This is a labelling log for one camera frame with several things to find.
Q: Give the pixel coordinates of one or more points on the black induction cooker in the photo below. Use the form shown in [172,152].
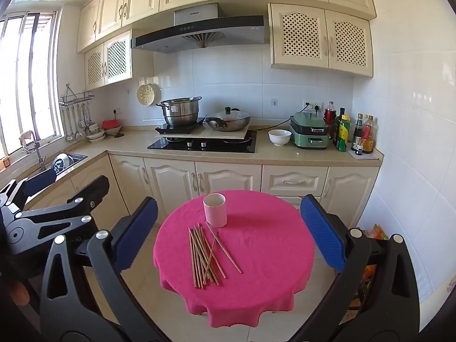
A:
[167,129]

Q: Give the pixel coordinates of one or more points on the kitchen window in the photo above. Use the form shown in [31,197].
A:
[32,78]

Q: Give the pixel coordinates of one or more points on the metal utensil rack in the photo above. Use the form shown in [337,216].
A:
[76,98]

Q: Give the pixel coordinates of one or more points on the black range hood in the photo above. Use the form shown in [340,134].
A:
[199,32]

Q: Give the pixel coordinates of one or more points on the pink cup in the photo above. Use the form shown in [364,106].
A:
[215,213]

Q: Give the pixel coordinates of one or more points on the single wall outlet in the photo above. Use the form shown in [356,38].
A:
[117,112]

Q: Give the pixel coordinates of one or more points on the orange snack bag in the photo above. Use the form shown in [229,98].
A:
[377,231]

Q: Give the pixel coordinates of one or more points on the red lidded bowl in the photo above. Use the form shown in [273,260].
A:
[112,125]

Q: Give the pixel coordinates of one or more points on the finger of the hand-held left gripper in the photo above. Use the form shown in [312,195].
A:
[92,190]
[39,183]

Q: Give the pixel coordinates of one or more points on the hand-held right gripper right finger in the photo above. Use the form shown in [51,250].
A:
[322,231]

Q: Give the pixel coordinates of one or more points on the stainless steel pot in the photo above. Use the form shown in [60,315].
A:
[180,114]

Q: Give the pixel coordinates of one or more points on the cream steamer plate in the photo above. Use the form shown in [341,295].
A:
[146,95]

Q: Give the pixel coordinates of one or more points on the beige stone board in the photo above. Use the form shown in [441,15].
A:
[228,135]

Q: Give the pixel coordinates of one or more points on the white paper sheet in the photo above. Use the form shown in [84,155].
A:
[372,156]

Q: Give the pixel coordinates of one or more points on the narrow lattice door cabinet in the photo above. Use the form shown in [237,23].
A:
[107,60]

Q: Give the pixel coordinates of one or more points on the white bowl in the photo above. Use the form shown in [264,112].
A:
[280,138]

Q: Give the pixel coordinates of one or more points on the green electric grill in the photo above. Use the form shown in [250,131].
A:
[309,130]

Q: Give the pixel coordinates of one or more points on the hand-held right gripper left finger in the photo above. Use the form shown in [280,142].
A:
[137,235]

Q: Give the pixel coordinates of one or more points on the red label sauce bottle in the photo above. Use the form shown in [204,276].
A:
[368,137]

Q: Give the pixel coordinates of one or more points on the green yellow bottle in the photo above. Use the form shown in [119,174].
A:
[343,133]

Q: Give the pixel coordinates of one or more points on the dark soy sauce bottle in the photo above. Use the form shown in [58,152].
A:
[357,131]

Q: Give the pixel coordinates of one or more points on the small dark bottle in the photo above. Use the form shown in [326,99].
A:
[358,148]

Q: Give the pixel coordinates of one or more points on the hanging metal ladle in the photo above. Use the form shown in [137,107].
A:
[68,136]

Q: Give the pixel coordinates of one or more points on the stack of white bowls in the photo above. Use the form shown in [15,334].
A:
[95,134]

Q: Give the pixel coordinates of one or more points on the metal faucet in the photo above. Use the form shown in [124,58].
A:
[35,146]

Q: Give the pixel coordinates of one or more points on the glass wok lid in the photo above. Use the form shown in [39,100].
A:
[228,114]

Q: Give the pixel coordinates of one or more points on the steel wok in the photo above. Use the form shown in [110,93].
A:
[228,124]

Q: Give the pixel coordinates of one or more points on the cream base cabinets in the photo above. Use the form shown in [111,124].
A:
[228,178]

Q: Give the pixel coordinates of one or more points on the dark cola bottle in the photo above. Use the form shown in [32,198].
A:
[330,115]

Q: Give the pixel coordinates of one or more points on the bundle of wooden chopsticks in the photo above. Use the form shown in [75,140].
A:
[203,253]

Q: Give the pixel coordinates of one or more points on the small brown jar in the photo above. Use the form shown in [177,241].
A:
[5,162]

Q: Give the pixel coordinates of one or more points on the hanging metal spoon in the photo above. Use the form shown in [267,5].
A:
[85,115]

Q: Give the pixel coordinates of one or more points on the round dish in sink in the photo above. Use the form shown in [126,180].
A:
[60,162]

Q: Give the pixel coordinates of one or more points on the double wall outlet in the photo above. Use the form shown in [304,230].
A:
[312,105]

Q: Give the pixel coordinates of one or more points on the black glass gas stove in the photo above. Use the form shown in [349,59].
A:
[228,145]

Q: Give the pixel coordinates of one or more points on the pink tablecloth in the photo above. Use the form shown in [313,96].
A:
[256,256]

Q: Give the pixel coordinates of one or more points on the wide lattice door cabinet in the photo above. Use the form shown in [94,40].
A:
[320,35]

